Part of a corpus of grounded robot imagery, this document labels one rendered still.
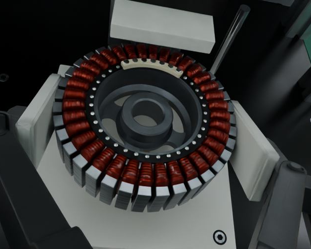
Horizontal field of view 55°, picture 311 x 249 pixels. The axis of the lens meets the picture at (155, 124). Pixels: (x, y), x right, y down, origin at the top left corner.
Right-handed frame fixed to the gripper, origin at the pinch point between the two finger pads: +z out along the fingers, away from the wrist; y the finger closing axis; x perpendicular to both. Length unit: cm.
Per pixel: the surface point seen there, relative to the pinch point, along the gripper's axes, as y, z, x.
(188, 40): 1.6, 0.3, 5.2
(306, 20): 19.2, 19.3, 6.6
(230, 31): 5.9, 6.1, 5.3
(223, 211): 6.9, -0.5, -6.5
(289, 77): 16.6, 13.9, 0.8
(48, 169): -6.2, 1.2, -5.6
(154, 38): -0.3, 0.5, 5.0
